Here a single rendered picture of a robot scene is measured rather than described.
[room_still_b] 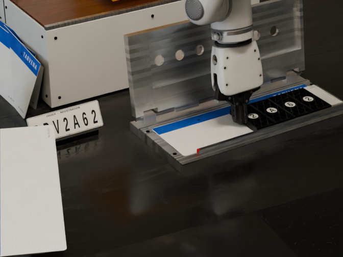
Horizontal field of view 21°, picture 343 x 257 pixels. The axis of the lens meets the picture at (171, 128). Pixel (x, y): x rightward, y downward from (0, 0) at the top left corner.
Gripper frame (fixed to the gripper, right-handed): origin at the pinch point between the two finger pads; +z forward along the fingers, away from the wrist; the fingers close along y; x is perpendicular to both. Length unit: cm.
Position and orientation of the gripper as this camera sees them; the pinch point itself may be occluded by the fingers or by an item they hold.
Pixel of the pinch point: (239, 112)
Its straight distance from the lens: 191.9
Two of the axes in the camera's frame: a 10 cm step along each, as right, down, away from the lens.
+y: 8.5, -2.5, 4.6
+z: 1.1, 9.4, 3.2
